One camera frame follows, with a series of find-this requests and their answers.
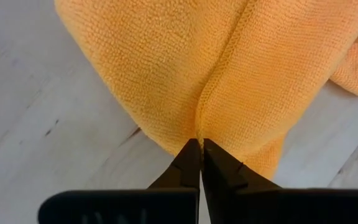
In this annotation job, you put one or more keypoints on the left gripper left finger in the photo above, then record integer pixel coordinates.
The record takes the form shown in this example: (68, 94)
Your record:
(185, 169)

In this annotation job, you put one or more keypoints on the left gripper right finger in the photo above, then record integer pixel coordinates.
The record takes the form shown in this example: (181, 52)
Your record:
(225, 177)

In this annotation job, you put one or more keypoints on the orange microfiber towel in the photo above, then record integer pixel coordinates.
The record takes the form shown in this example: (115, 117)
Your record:
(213, 77)

